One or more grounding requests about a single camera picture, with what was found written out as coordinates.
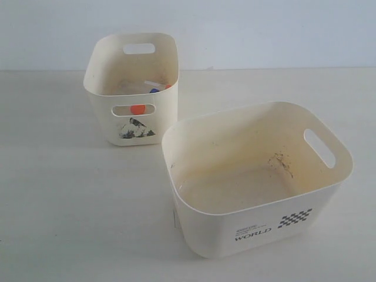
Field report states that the clear bottle orange cap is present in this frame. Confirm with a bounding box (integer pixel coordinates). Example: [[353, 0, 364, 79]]
[[130, 105, 146, 115]]

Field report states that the clear bottle blue cap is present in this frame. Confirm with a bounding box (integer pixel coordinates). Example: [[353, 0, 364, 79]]
[[144, 80, 165, 93]]

